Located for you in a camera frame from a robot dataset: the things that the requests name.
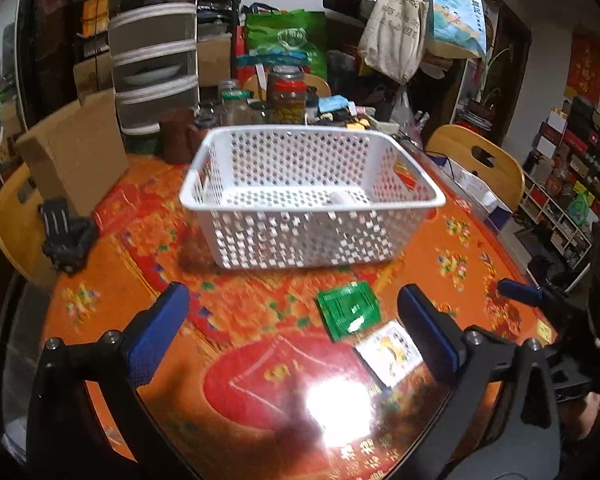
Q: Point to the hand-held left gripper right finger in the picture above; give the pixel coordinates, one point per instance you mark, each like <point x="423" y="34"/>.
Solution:
<point x="430" y="332"/>

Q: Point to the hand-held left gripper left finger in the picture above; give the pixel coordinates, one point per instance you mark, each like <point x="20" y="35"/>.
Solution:
<point x="155" y="340"/>

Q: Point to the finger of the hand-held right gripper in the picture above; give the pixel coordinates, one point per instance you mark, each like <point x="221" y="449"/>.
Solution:
<point x="520" y="292"/>

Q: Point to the white cartoon print packet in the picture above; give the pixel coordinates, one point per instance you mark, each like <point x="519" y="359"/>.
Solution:
<point x="387" y="355"/>

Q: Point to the green foil packet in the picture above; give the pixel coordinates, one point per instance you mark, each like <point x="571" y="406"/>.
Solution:
<point x="347" y="310"/>

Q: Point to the white perforated plastic basket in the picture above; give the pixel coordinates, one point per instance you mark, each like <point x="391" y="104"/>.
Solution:
<point x="305" y="240"/>

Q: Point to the yellow sticker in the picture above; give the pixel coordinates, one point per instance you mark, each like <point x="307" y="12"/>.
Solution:
<point x="545" y="332"/>

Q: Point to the red floral tablecloth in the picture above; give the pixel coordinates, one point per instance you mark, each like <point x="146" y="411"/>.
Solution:
<point x="145" y="260"/>

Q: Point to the white and blue box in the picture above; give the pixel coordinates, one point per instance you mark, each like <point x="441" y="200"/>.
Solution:
<point x="482" y="195"/>

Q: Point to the white cube shelf unit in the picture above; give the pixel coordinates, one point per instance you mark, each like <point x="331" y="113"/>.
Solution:
<point x="570" y="180"/>

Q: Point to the potted orchid plant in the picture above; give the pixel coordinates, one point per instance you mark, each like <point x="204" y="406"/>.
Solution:
<point x="485" y="95"/>

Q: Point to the open cardboard box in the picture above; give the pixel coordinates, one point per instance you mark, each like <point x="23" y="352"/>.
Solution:
<point x="75" y="150"/>

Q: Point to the brown lidded cup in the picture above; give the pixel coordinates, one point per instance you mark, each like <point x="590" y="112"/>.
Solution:
<point x="180" y="135"/>

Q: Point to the hanging clear plastic bag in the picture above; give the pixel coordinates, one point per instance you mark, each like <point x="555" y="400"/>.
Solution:
<point x="405" y="110"/>

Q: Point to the small glass jar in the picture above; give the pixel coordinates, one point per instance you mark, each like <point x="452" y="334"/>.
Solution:
<point x="236" y="107"/>

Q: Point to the stacked brown cardboard box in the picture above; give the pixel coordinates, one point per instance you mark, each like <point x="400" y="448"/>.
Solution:
<point x="92" y="77"/>

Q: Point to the large glass pickle jar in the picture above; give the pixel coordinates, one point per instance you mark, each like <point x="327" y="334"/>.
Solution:
<point x="286" y="97"/>

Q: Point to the blue illustrated paper bag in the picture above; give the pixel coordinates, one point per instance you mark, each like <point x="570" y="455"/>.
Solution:
<point x="455" y="15"/>

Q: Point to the cardboard box behind rack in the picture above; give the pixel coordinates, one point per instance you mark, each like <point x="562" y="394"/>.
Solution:
<point x="214" y="60"/>

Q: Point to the beige canvas tote bag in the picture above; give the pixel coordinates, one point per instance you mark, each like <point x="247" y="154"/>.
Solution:
<point x="392" y="30"/>

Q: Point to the dark glass-door cabinet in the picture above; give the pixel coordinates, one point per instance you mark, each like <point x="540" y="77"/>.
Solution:
<point x="5" y="60"/>

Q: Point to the grey drawer tower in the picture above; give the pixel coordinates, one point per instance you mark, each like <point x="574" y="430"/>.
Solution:
<point x="152" y="20"/>

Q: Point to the green shopping bag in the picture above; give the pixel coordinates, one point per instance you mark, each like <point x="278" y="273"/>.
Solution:
<point x="290" y="40"/>

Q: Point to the orange carton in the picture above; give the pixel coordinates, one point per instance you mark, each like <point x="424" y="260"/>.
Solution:
<point x="95" y="16"/>

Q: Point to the black clamp mount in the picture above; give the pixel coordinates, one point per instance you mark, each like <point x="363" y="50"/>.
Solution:
<point x="67" y="245"/>

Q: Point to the red wall poster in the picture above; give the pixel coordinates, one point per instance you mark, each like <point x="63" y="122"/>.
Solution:
<point x="585" y="70"/>

